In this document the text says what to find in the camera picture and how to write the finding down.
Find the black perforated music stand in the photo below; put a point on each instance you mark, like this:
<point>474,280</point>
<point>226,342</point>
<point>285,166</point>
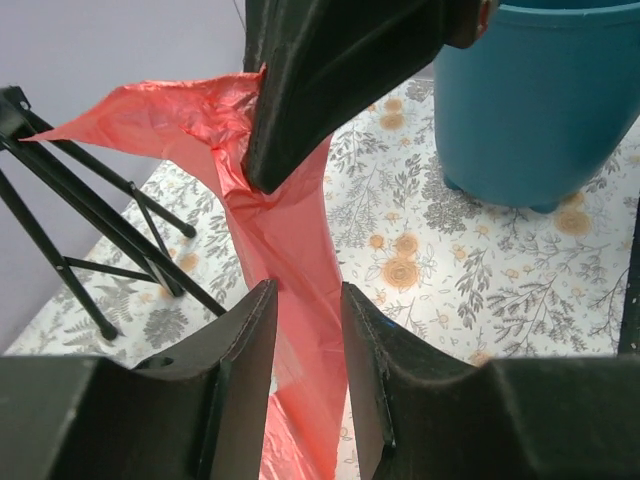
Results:
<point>18,124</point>

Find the red plastic trash bag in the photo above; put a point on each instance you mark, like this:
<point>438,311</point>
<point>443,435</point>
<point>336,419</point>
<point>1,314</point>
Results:
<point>204,127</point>

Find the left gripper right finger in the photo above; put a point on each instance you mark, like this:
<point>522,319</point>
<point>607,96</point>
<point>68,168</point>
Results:
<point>419,413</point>

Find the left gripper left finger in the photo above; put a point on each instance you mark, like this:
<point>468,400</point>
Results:
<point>196,410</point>

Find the floral patterned table mat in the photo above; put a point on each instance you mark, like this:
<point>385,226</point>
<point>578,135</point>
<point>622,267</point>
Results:
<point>476,282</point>

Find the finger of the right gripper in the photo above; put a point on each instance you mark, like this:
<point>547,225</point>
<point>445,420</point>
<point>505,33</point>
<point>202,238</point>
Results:
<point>324,61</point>

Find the teal plastic trash bin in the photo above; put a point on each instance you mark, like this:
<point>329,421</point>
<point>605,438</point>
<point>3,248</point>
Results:
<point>530,112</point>

